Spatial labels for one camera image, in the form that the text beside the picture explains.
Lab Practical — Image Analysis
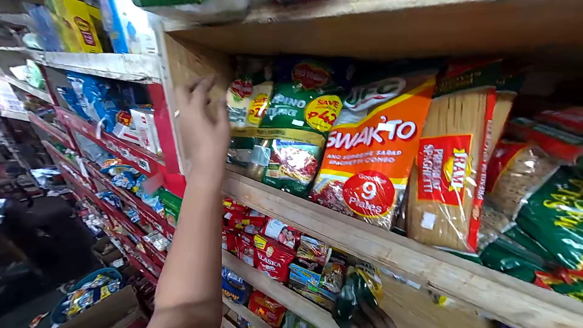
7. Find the person's left hand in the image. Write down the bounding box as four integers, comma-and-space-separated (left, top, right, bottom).
175, 76, 231, 176

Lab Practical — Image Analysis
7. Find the person's right hand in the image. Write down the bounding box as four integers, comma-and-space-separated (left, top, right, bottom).
350, 297, 397, 328

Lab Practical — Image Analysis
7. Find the dark green glossy packet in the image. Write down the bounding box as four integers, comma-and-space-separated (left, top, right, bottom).
333, 268, 379, 327

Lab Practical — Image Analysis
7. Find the person's left forearm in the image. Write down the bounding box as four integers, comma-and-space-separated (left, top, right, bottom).
148, 169, 227, 328

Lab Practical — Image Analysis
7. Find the small green cream pasta pack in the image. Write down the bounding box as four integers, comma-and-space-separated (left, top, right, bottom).
226, 57, 274, 168

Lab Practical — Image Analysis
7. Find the gold green packet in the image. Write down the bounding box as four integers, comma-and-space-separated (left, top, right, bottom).
354, 259, 384, 302

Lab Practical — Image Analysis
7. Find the white red carton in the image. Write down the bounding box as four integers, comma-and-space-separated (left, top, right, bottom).
114, 105, 163, 155

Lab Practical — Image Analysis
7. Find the large green pasta pack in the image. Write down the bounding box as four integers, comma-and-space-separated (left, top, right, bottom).
256, 56, 355, 197

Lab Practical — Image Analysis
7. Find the pile of mixed small packs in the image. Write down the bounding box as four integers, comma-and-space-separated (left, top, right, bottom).
288, 234, 349, 312

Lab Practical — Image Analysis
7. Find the pale green packet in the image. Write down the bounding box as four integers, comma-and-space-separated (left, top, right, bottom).
281, 311, 316, 328

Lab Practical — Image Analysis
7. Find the blue and white pack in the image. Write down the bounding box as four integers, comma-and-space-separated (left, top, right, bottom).
100, 0, 158, 54

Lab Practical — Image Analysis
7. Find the red and white shelf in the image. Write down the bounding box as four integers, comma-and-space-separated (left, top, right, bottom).
0, 46, 187, 284

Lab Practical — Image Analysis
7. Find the bright green packet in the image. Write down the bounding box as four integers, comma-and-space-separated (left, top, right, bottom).
157, 189, 183, 227

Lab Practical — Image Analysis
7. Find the shiny red yellow packet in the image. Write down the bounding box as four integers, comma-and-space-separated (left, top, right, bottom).
248, 290, 288, 328

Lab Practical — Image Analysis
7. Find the wooden shelf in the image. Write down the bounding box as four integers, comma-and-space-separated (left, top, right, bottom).
157, 0, 583, 328

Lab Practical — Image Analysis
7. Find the row of blue white sachets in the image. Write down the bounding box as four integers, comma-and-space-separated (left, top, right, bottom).
97, 156, 165, 218

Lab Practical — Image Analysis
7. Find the pile of red packets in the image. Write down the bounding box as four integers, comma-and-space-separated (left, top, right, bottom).
222, 198, 301, 284

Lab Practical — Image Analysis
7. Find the pile of blue packs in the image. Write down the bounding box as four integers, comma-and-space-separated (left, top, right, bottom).
58, 70, 126, 137

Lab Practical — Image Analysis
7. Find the blue glossy packet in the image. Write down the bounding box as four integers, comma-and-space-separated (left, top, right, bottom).
222, 267, 252, 305

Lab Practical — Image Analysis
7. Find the yellow box with red label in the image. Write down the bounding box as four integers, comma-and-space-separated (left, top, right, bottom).
50, 0, 105, 54

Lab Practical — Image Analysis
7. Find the spaghetti pack with red label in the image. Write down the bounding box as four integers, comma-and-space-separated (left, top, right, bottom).
406, 70, 497, 254

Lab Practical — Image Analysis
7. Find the orange white spaghetti pack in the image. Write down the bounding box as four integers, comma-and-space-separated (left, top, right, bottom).
311, 61, 439, 231

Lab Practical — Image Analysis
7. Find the clear red macaroni pack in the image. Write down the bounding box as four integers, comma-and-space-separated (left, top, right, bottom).
478, 140, 560, 251

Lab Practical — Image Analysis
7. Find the green pack with yellow print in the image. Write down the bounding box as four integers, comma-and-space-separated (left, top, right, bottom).
479, 165, 583, 283

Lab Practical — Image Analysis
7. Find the pile of yellow blue sachets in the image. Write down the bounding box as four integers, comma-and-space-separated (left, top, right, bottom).
61, 274, 122, 319

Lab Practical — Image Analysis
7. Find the brown cardboard box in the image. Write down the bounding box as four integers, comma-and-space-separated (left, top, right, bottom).
59, 285, 147, 328

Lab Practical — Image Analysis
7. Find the spaghetti pack with green top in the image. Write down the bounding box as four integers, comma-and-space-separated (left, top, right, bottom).
483, 61, 531, 160

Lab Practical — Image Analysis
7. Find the red green plastic pack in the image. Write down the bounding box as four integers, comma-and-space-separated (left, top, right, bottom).
508, 108, 583, 165

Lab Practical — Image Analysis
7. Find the blue plastic basin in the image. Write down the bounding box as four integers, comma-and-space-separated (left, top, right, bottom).
50, 268, 124, 326

